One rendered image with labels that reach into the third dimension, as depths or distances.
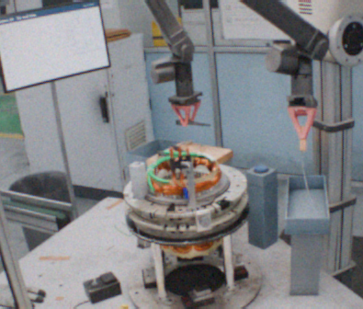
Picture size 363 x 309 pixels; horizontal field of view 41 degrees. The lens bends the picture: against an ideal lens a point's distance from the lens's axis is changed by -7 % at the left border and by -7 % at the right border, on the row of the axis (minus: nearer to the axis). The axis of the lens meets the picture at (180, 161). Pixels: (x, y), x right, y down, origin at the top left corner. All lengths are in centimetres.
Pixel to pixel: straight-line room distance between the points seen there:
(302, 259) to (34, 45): 144
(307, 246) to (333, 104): 42
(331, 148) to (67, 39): 127
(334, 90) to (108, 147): 243
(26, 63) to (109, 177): 177
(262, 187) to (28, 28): 122
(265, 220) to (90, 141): 237
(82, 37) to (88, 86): 136
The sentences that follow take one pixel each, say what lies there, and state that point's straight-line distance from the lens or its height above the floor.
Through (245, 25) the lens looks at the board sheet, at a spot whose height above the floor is 123.
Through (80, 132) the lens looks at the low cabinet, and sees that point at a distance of 380.
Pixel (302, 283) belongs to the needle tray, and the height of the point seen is 82.
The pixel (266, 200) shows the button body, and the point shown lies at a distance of 155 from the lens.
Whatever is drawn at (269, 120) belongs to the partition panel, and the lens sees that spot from 368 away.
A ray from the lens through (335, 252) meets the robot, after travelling 168.
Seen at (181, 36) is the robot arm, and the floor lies 144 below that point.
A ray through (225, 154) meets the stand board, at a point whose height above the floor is 106.
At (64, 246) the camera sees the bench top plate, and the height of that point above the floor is 78.
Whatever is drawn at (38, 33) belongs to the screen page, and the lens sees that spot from 222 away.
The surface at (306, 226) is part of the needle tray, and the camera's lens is 122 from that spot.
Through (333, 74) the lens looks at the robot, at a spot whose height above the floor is 132.
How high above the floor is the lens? 164
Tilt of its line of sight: 21 degrees down
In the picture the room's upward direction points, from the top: 6 degrees counter-clockwise
